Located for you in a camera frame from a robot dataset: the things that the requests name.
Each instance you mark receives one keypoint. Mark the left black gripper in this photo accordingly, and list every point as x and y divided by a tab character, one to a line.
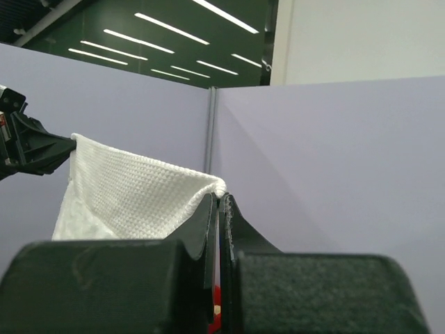
26	146

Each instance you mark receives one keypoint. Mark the white towel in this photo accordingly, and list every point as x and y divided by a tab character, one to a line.
115	194

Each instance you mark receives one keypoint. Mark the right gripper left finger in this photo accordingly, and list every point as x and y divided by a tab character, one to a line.
116	286

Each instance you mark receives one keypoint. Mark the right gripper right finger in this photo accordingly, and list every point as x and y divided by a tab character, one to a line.
266	290

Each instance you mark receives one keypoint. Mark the red plastic bin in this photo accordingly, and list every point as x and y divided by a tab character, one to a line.
215	325

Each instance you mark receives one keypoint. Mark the left aluminium frame post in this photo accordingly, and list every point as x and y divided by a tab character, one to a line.
213	101

